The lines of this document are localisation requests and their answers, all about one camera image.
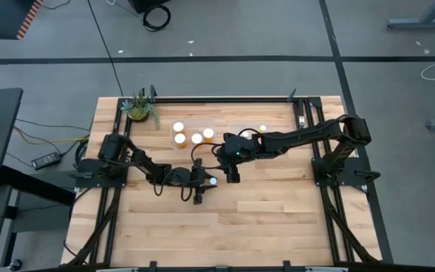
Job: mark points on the pale peach pill bottle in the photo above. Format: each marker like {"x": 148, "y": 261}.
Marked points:
{"x": 208, "y": 133}

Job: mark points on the orange black striped mat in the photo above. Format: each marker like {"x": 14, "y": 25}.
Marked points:
{"x": 2, "y": 19}

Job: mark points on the potted green succulent plant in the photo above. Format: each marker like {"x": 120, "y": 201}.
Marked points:
{"x": 138, "y": 111}

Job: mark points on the orange bottle with red print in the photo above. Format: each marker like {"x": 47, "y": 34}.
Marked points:
{"x": 180, "y": 138}

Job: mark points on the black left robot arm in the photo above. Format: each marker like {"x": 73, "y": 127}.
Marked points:
{"x": 111, "y": 149}

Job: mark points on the grey table leg frame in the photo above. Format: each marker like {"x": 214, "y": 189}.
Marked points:
{"x": 421, "y": 23}

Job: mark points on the small pale orange pill bottle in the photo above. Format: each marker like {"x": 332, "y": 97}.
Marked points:
{"x": 245, "y": 134}

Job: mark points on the black aluminium table frame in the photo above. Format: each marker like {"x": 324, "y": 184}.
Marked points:
{"x": 221, "y": 100}

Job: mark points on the black desk leg frame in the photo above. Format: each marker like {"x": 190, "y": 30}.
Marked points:
{"x": 32, "y": 189}

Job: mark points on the large orange pill bottle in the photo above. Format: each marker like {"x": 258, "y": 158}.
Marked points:
{"x": 196, "y": 138}

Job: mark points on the black caster wheel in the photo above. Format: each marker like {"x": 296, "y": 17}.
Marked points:
{"x": 15, "y": 264}

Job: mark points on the small white-capped pill bottle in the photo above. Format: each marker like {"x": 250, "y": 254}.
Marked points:
{"x": 213, "y": 181}

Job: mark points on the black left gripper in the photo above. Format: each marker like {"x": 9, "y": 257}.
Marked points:
{"x": 187, "y": 177}

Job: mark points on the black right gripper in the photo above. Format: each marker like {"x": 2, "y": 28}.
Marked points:
{"x": 238, "y": 149}

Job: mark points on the black floor box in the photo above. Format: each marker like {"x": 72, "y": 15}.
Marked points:
{"x": 142, "y": 4}

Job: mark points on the black power adapter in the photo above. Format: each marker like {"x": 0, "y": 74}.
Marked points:
{"x": 45, "y": 160}

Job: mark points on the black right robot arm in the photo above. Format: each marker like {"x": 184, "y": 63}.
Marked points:
{"x": 308, "y": 136}

